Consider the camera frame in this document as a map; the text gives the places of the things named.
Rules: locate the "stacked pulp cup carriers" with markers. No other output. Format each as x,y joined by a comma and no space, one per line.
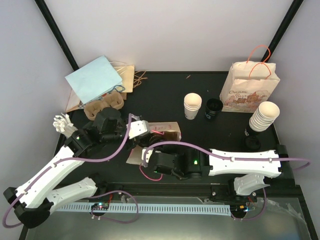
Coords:
111,100

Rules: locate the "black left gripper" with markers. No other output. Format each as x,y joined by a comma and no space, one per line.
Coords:
136,141

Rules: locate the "tall stack paper cups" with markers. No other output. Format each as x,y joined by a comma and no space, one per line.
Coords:
263,117

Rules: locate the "small stack paper cups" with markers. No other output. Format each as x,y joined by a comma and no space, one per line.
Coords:
192,103

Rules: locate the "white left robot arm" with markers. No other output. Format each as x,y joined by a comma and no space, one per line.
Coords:
33,202

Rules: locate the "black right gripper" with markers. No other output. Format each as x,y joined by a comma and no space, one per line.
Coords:
176,148

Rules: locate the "Cream Bear printed paper bag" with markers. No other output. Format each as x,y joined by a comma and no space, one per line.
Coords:
248,84

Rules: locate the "patterned flat paper bag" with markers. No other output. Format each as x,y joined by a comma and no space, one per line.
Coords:
74,103

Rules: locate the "brown kraft paper bag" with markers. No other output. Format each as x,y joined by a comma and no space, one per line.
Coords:
130,78

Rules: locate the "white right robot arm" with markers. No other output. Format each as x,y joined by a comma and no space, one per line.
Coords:
188,161

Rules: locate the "light blue paper bag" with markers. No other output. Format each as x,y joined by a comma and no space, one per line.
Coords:
94,79

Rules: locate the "black lid stacks right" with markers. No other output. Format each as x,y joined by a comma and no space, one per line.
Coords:
251,143

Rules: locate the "black lid stack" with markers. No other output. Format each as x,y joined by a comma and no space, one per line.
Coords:
212,108

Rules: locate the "light blue slotted cable duct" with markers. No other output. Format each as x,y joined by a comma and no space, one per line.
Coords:
147,208

